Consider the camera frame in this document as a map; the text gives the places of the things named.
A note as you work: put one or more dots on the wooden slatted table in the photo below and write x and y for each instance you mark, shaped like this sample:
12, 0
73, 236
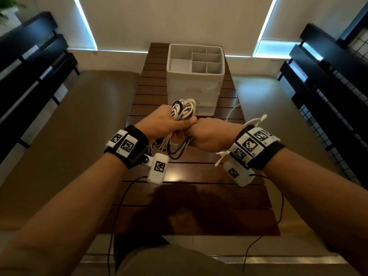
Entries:
195, 215

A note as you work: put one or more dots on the black wristband with markers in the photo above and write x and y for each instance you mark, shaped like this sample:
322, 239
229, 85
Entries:
258, 146
129, 146

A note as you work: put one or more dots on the person's right forearm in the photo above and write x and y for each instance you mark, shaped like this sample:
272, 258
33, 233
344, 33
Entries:
322, 204

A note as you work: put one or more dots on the person's right hand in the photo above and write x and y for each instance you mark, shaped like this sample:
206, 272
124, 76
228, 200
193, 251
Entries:
215, 135

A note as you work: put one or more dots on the black left wristband with markers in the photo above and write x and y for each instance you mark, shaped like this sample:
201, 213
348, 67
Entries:
129, 146

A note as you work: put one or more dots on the beige roller blind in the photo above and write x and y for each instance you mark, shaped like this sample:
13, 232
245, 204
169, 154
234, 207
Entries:
66, 22
178, 20

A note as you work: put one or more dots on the person's left forearm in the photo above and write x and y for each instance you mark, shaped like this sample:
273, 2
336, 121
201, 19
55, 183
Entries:
57, 221

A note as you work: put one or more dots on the person's left hand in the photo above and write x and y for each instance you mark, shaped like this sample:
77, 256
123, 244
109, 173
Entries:
158, 123

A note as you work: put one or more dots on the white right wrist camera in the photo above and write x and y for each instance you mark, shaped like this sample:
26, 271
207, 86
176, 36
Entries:
237, 175

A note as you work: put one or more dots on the black right wristband with markers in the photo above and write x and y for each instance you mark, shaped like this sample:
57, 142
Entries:
258, 146

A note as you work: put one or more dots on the person's dark trouser leg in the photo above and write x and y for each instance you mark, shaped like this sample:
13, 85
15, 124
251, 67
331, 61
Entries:
135, 244

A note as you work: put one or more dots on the white drawer organizer box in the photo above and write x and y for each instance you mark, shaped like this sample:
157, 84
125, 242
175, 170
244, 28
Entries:
195, 80

